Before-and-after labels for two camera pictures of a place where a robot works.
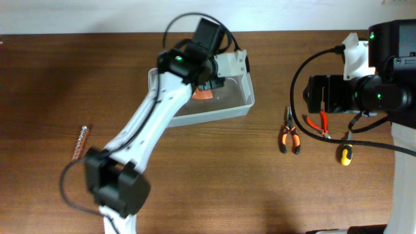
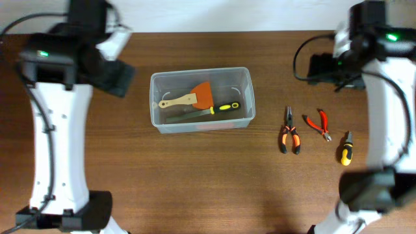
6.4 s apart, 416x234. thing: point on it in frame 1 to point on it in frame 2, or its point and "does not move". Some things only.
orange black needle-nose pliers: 294,132 does not move
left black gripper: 212,84 to 117,79
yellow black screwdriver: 347,151 does not move
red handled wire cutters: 324,123 does not move
